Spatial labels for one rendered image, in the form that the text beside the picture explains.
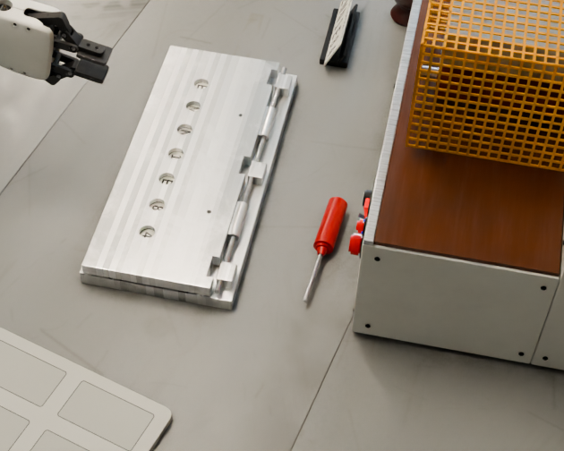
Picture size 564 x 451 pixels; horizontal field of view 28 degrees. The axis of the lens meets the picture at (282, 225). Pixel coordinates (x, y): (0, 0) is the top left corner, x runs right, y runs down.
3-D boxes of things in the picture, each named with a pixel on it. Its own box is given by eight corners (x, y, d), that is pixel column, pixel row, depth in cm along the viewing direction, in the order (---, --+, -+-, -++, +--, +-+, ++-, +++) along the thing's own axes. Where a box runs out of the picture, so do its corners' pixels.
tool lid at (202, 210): (171, 54, 176) (170, 45, 174) (289, 72, 174) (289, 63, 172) (82, 273, 148) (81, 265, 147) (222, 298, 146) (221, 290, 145)
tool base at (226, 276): (168, 63, 178) (167, 46, 175) (296, 84, 175) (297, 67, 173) (81, 283, 150) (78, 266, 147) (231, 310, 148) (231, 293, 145)
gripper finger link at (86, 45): (66, 18, 146) (115, 34, 147) (64, 35, 149) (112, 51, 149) (58, 34, 144) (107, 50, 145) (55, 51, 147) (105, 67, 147)
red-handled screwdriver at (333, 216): (329, 205, 160) (329, 192, 158) (347, 209, 159) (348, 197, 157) (294, 304, 149) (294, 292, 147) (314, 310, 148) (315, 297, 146)
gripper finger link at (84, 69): (62, 49, 151) (109, 64, 151) (60, 65, 153) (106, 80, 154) (54, 64, 149) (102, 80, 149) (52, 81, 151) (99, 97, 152)
